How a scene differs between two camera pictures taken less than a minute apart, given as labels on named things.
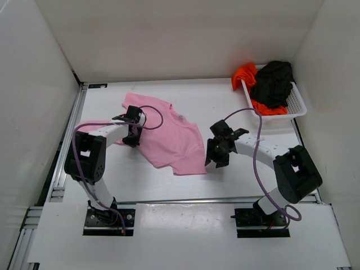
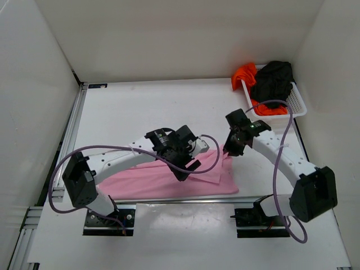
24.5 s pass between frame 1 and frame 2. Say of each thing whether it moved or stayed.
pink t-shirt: moved
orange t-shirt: stayed
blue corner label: stayed
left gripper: moved
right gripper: moved
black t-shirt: stayed
